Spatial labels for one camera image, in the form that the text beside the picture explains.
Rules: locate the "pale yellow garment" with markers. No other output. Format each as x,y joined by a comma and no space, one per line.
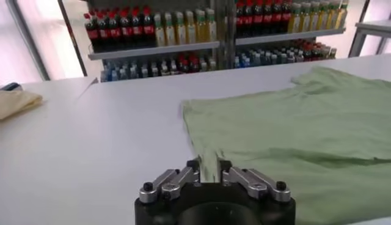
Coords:
15,102

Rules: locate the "yellow drink bottle green cap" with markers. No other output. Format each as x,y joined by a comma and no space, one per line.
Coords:
200,29
210,28
342,15
169,33
323,17
305,19
294,19
314,18
180,32
159,33
190,30
333,16

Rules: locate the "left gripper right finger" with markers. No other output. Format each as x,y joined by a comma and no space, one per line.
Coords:
256,185

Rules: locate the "light green t-shirt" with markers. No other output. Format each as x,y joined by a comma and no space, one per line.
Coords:
290,128

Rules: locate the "metal drink shelf rack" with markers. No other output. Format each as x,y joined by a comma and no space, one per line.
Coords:
152,50
290,36

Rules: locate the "grey window frame post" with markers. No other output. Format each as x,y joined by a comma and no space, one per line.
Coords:
29,39

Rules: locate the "black metal pole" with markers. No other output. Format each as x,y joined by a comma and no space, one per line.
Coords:
72,36

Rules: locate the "grey metal side table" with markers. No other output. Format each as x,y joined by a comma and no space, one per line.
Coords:
372,27

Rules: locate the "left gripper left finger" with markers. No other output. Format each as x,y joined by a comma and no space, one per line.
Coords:
171,186

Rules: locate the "black white handheld device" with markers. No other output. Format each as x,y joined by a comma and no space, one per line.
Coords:
10,87

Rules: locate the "cola bottle red cap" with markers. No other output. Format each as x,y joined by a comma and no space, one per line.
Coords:
114,33
103,33
137,30
148,30
267,18
240,19
249,19
92,35
285,16
126,32
258,19
276,17

